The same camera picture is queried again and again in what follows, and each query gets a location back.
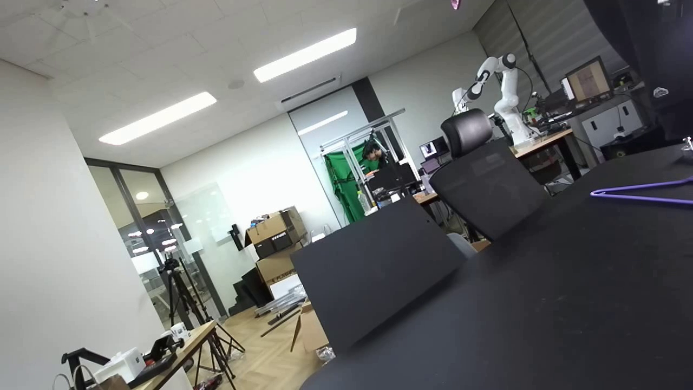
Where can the black camera tripod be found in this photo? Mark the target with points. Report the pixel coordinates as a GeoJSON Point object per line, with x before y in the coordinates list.
{"type": "Point", "coordinates": [176, 285]}

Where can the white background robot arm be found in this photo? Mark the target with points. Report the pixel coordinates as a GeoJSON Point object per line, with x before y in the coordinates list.
{"type": "Point", "coordinates": [510, 98]}

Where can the person in black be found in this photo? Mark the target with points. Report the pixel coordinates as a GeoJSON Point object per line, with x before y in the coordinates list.
{"type": "Point", "coordinates": [382, 174]}

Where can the wooden desk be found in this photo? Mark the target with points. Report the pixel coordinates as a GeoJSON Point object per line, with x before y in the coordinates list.
{"type": "Point", "coordinates": [541, 140]}

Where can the black perforated board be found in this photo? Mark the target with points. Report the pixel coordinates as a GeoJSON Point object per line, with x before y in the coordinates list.
{"type": "Point", "coordinates": [374, 267]}

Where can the small wooden table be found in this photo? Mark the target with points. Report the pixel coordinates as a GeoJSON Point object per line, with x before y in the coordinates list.
{"type": "Point", "coordinates": [191, 342]}

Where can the dark grey cloth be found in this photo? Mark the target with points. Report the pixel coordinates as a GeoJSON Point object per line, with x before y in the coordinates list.
{"type": "Point", "coordinates": [650, 44]}

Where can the rectangular ceiling light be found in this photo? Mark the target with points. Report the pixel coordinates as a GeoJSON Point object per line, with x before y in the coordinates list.
{"type": "Point", "coordinates": [159, 118]}
{"type": "Point", "coordinates": [306, 54]}

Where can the white device box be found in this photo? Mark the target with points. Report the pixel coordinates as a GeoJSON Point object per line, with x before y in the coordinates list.
{"type": "Point", "coordinates": [121, 363]}

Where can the black mesh office chair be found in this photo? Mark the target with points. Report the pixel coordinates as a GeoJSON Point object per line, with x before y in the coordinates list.
{"type": "Point", "coordinates": [489, 191]}

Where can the computer monitor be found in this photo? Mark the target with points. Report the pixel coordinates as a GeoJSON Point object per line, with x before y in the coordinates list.
{"type": "Point", "coordinates": [587, 79]}

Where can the white cabinet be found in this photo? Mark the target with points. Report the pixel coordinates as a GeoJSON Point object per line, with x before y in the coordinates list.
{"type": "Point", "coordinates": [614, 121]}

